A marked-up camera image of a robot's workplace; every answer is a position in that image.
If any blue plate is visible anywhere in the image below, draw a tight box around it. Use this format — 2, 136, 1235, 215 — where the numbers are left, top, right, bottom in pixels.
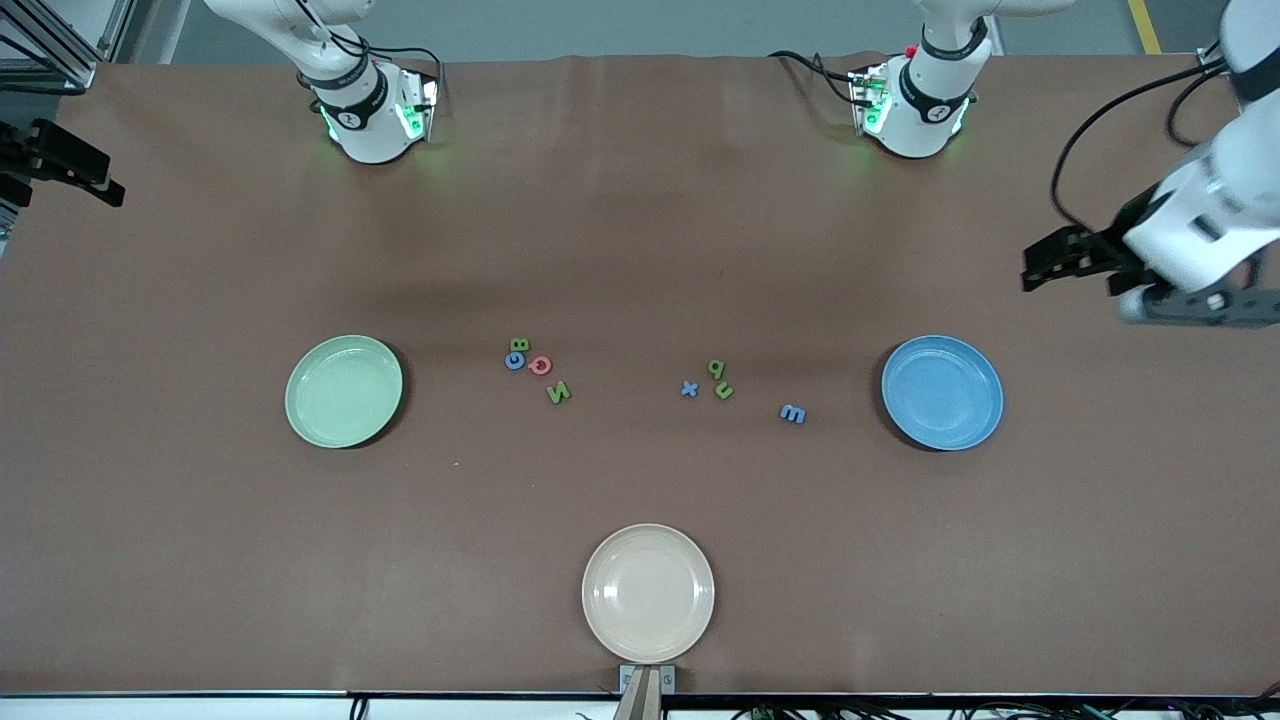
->
881, 334, 1004, 452

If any small box with green lights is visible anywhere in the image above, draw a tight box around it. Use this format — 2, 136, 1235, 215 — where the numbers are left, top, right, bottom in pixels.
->
395, 68, 442, 143
848, 62, 893, 136

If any light green plate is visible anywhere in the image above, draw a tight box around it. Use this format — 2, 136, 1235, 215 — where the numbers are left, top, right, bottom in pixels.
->
285, 334, 404, 449

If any brown table mat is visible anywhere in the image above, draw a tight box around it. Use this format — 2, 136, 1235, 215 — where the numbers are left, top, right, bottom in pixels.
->
0, 52, 1280, 696

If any beige plate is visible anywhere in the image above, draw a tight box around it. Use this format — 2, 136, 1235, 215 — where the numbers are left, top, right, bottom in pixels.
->
581, 523, 716, 665

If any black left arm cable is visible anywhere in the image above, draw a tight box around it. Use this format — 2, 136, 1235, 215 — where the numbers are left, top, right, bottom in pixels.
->
1050, 55, 1236, 233

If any black base cable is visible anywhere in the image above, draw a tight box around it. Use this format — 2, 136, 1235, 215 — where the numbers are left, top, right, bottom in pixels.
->
330, 28, 444, 96
768, 50, 861, 107

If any tangled cable bundle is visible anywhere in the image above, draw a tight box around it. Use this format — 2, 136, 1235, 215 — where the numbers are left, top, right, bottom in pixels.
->
735, 685, 1280, 720

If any beige mount bar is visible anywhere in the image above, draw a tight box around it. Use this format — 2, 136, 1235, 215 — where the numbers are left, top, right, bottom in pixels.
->
613, 668, 663, 720

